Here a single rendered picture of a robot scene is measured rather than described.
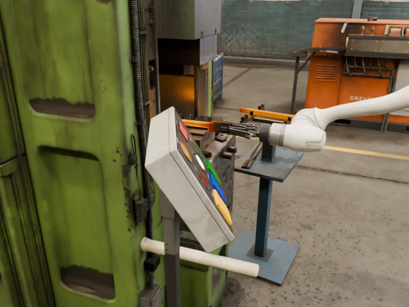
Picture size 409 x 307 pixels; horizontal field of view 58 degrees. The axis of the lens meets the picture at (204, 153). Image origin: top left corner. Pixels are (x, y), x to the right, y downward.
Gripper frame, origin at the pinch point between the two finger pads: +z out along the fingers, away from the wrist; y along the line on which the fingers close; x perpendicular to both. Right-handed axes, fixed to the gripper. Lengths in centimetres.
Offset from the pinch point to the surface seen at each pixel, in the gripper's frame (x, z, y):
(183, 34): 37.8, 10.2, -17.5
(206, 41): 34.6, 5.9, -5.3
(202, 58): 28.8, 5.8, -9.9
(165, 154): 19, -9, -74
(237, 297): -100, -10, 11
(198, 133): -1.4, 7.8, -7.5
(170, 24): 40.9, 14.9, -17.5
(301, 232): -100, -37, 85
